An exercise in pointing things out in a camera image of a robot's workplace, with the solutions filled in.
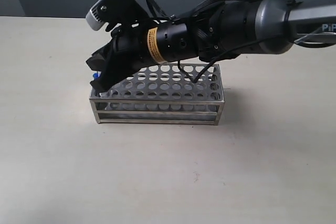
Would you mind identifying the black cable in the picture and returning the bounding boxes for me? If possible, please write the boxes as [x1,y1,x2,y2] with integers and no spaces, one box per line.
[177,31,336,84]

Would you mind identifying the blue capped tube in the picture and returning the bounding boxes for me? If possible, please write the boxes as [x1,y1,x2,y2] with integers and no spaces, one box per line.
[92,71,101,80]

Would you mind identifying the stainless steel test tube rack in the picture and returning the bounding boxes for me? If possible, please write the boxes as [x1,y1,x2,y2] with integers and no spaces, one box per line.
[89,64,225,125]

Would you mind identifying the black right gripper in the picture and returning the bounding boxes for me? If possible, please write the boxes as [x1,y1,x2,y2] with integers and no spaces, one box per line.
[86,22,158,93]

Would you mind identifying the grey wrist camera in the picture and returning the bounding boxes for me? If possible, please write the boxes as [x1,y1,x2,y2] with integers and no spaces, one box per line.
[86,0,149,31]

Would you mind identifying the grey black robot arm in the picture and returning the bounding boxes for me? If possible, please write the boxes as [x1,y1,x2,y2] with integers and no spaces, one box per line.
[86,0,335,92]

